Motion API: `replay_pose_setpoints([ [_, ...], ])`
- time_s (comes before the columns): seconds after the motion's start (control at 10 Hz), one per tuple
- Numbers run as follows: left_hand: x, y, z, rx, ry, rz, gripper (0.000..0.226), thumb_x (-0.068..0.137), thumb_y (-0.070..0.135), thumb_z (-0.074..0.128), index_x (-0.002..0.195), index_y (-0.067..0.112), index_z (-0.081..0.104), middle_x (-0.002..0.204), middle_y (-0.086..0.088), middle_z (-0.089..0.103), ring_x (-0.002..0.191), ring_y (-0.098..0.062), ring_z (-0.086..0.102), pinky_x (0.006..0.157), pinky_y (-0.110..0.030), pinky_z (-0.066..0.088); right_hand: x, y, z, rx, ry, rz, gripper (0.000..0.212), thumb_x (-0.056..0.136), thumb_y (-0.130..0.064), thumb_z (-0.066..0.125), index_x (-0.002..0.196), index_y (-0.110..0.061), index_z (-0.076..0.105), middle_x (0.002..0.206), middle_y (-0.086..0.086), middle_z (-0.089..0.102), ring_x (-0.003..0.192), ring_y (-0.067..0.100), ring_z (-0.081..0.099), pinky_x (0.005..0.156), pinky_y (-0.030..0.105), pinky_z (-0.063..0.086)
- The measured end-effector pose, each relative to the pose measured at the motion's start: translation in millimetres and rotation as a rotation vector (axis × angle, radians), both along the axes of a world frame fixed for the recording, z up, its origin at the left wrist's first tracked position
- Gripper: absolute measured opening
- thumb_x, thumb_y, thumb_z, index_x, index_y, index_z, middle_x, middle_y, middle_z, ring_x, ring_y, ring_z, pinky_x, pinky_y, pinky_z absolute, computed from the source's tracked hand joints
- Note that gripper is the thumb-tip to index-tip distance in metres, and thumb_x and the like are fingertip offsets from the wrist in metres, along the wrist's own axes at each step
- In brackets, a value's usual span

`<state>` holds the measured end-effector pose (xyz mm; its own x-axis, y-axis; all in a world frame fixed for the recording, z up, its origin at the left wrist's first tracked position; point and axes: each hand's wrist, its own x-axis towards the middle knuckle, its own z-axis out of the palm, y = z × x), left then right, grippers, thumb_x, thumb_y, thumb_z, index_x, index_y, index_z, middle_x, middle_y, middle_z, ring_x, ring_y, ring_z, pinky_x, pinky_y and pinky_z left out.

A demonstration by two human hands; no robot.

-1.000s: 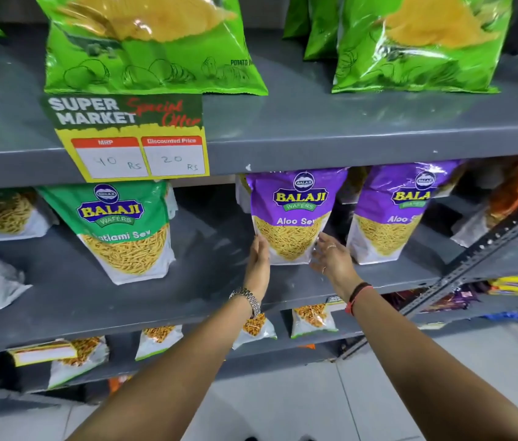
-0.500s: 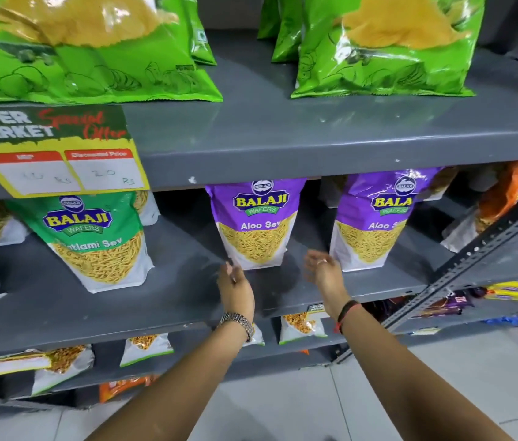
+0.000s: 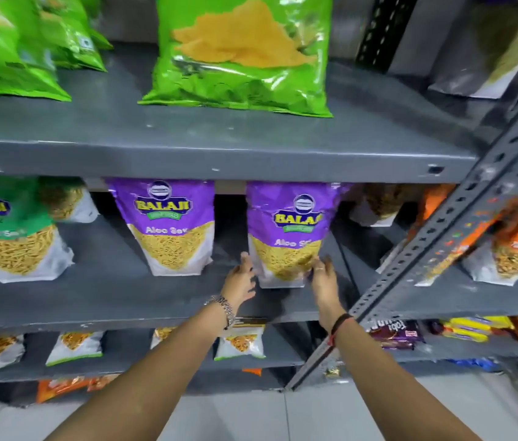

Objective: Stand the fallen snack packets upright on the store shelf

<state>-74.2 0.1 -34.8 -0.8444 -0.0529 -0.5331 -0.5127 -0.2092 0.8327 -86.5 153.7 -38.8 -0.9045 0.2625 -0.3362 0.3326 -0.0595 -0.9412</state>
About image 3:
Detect black slotted back upright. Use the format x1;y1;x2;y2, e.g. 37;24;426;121
355;0;421;72

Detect stack of yellow packets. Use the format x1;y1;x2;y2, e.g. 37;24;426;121
440;315;515;344

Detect shiny orange snack packet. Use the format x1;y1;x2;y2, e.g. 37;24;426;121
85;374;121;392
36;377;90;405

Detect grey slotted corner post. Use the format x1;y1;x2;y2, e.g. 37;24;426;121
285;64;518;392

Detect grey metal side rack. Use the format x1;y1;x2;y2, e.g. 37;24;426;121
332;40;518;409

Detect green Balaji Ratlami Sev packet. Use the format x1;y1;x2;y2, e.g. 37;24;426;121
0;174;75;284

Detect person's right forearm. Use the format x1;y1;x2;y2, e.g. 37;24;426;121
332;318;482;441

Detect black red wristband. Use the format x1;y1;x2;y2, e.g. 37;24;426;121
326;312;355;349

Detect person's right hand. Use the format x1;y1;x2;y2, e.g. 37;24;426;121
307;255;347;334

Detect grey metal shelf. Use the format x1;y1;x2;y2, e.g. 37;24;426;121
0;40;480;407

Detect dark purple biscuit packet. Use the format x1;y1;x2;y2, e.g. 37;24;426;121
369;318;425;350

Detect blue packet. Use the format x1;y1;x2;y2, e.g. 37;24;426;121
447;358;501;374

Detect green chips bag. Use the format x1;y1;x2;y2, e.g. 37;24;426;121
138;0;334;119
0;0;72;102
34;0;114;73

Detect person's left hand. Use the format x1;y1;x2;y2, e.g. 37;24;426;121
220;251;258;314

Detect person's left forearm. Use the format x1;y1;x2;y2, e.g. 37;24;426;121
45;307;232;441

